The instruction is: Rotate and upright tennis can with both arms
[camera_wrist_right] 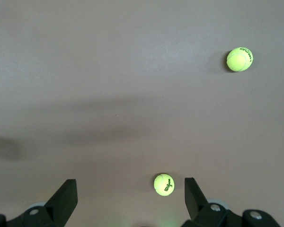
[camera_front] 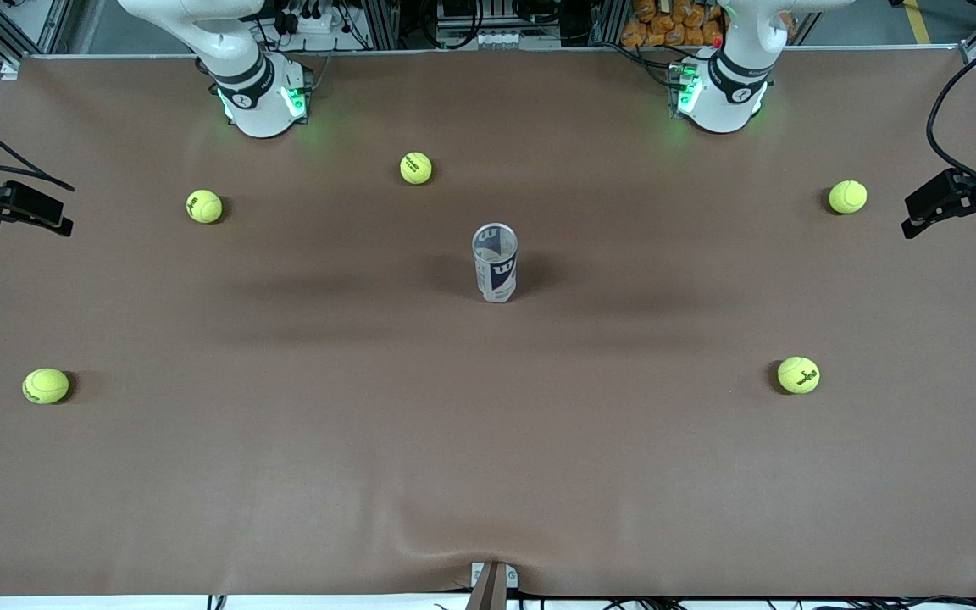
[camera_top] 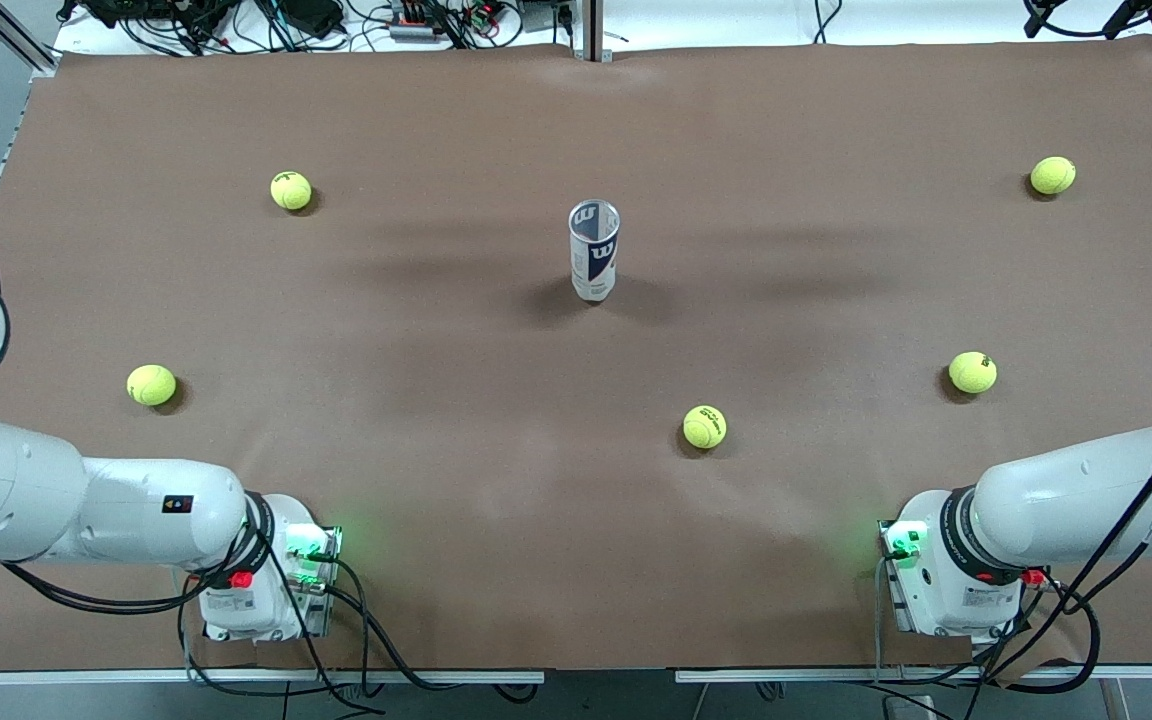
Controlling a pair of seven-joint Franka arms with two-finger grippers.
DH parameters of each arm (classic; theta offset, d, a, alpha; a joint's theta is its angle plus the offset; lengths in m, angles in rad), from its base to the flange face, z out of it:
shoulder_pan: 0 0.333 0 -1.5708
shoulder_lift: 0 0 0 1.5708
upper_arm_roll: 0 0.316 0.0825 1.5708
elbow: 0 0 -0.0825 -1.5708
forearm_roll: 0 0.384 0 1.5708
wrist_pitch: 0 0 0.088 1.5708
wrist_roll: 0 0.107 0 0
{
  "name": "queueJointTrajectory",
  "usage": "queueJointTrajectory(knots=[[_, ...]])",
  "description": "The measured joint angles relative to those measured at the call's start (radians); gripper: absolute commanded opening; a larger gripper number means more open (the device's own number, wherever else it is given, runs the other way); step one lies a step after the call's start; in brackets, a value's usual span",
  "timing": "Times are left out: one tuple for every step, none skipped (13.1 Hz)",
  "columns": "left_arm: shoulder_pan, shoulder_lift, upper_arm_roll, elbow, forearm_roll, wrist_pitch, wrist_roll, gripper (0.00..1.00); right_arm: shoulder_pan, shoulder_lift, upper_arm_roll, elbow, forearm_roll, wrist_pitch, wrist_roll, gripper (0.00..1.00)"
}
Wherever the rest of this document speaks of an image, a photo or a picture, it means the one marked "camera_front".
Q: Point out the white power strip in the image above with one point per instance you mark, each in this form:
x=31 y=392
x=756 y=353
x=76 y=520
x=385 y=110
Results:
x=318 y=24

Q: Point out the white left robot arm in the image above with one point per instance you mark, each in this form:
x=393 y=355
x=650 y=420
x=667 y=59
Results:
x=721 y=93

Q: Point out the brown table mat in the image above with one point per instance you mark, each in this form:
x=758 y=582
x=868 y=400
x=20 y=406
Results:
x=285 y=381

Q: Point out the clear Wilson tennis ball can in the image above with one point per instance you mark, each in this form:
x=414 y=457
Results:
x=496 y=275

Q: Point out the yellow-green tennis ball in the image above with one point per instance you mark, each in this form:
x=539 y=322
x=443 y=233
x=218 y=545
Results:
x=847 y=196
x=204 y=206
x=798 y=375
x=416 y=168
x=46 y=386

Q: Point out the metal table edge bracket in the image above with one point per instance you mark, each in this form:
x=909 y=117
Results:
x=492 y=589

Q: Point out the pile of orange objects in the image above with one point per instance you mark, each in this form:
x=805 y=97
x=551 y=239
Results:
x=666 y=30

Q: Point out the grey electronics rack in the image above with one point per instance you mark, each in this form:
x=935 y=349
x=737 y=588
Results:
x=496 y=25

